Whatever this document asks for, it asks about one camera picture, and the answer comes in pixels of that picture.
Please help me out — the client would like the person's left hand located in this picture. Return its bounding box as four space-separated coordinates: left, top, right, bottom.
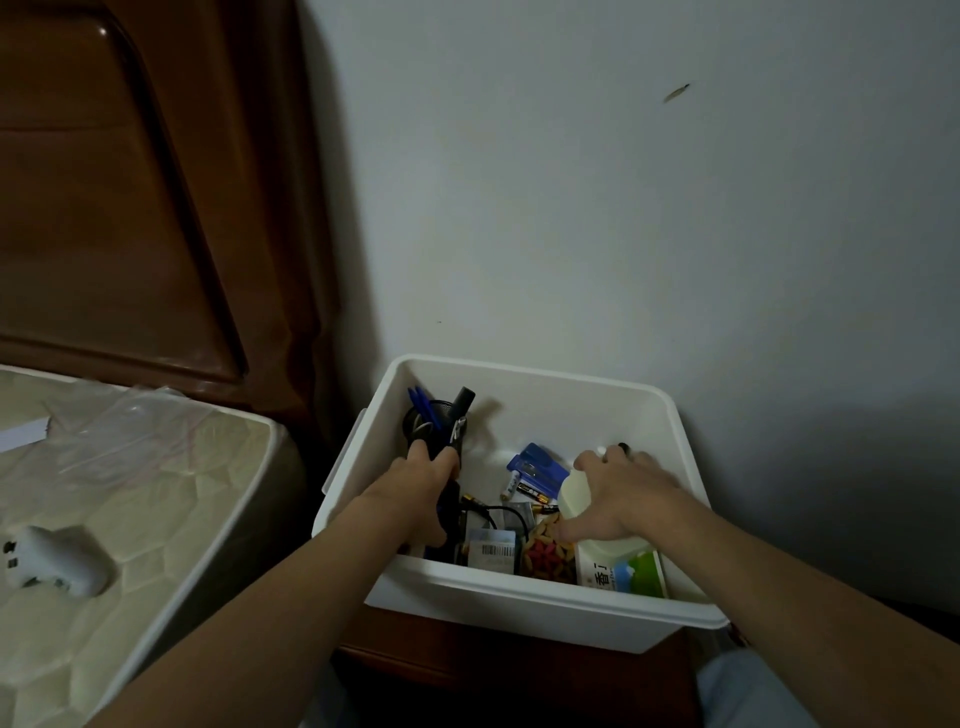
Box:
352 438 468 552

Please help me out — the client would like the person's right hand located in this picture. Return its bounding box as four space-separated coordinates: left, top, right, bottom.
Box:
558 448 695 543

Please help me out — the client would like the white plastic bottle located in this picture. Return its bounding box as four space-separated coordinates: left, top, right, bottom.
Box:
556 447 670 601

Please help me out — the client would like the black pen holder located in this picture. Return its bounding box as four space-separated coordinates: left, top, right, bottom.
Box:
401 403 471 565

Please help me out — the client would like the person's left forearm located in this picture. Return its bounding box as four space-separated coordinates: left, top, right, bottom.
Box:
86 491 400 728

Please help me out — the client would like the person's right forearm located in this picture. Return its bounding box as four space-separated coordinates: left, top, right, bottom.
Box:
660 487 960 728

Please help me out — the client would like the bag of colourful small pieces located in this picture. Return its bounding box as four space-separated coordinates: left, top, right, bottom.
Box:
520 513 579 587

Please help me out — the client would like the blue cardboard box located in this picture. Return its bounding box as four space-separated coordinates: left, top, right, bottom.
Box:
506 442 571 496

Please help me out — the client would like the small box with barcode label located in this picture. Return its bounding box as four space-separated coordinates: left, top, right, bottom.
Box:
462 527 526 577

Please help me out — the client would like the white plastic storage bin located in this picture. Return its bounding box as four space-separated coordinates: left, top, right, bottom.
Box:
311 354 730 655

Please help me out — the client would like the brown wooden nightstand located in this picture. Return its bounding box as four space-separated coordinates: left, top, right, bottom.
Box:
336 603 705 728

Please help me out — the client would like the clear plastic film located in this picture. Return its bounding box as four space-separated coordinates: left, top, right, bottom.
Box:
48 381 280 485

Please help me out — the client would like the cream quilted mattress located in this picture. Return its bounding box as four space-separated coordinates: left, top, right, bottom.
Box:
0 364 309 728

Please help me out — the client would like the white plug adapter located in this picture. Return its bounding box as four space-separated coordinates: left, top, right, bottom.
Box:
0 525 115 600

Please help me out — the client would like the brown wooden headboard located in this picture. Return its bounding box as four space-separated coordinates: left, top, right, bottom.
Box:
0 0 342 451

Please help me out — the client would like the white paper strip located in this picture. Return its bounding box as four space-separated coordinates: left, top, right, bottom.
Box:
0 417 52 454

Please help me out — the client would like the black cable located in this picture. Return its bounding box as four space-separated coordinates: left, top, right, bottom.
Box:
457 493 538 535

